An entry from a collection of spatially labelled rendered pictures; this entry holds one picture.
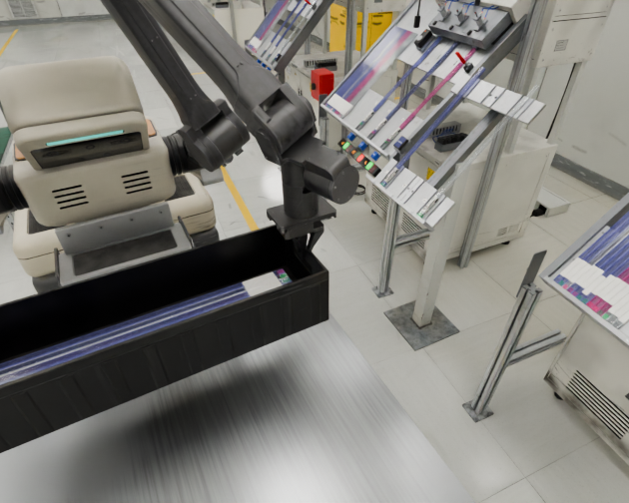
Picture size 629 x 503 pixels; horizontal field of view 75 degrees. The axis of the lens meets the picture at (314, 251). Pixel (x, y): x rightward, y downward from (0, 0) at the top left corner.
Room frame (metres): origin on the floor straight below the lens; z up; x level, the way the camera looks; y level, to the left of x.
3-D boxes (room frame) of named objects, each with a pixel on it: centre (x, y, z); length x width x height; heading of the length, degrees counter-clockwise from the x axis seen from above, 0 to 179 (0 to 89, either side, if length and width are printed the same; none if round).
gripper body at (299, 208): (0.57, 0.02, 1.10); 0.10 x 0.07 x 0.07; 118
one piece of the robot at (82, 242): (0.70, 0.41, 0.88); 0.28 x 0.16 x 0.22; 118
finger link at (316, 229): (0.57, 0.03, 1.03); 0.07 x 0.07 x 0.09; 28
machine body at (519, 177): (2.09, -0.76, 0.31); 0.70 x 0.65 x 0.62; 23
